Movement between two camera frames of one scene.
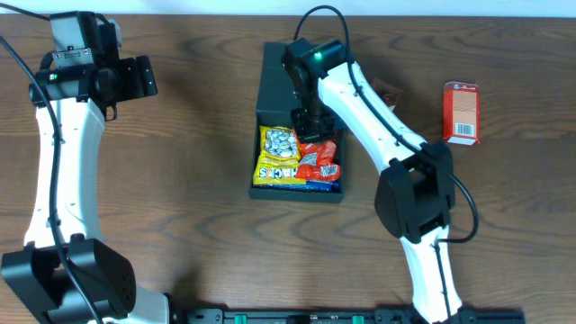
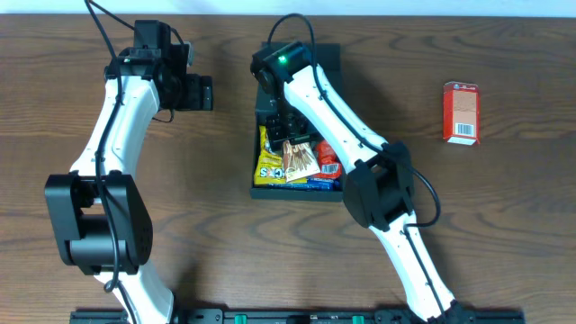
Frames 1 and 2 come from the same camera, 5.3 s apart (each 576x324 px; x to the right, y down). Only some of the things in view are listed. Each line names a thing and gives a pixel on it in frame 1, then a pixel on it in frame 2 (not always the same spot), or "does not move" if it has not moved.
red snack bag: (319, 161) does not move
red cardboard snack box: (461, 112) does not move
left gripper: (147, 75) -> (205, 93)
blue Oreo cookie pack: (330, 186) does not move
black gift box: (274, 108) does not move
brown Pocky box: (389, 93) -> (299, 161)
